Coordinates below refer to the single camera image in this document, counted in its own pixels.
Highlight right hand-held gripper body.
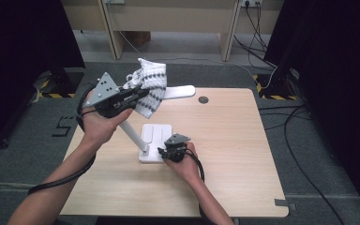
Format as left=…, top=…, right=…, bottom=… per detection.
left=164, top=133, right=191, bottom=163

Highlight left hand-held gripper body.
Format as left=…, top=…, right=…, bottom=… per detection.
left=82, top=72, right=132, bottom=119

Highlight white desk lamp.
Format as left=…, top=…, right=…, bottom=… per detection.
left=118, top=84, right=197, bottom=164

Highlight white black-striped cloth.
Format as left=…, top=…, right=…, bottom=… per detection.
left=123, top=57, right=168, bottom=120

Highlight person's right hand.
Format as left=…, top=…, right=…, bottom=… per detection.
left=165, top=142, right=203, bottom=186

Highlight person's left hand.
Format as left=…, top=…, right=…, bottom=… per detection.
left=80, top=92, right=134, bottom=148

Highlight black stand base hazard tape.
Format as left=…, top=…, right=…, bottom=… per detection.
left=252, top=67, right=301, bottom=101
left=32, top=67, right=85, bottom=99

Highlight brown cardboard box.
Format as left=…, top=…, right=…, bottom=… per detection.
left=127, top=31, right=152, bottom=48

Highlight beige background desk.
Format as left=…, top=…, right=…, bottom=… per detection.
left=59, top=0, right=285, bottom=62

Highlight black curtain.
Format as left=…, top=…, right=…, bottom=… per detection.
left=0, top=0, right=85, bottom=154
left=263, top=0, right=360, bottom=217

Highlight grey floor tape piece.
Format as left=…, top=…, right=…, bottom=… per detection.
left=274, top=198, right=297, bottom=212

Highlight right hand-held gripper cable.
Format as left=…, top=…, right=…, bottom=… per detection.
left=185, top=149, right=215, bottom=225

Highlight hand-held gripper cable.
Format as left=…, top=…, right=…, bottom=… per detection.
left=27, top=85, right=98, bottom=195
left=185, top=149, right=215, bottom=225

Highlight white floor cable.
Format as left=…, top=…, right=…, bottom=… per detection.
left=118, top=31, right=259, bottom=83

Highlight left hand-held gripper cable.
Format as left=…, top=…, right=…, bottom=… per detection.
left=27, top=85, right=98, bottom=195

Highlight black floor cables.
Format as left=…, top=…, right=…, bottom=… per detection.
left=257, top=104, right=346, bottom=225

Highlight black cables from wall socket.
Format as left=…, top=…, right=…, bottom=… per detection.
left=232, top=1, right=278, bottom=69

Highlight white wall socket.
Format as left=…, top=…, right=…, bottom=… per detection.
left=240, top=0, right=263, bottom=8

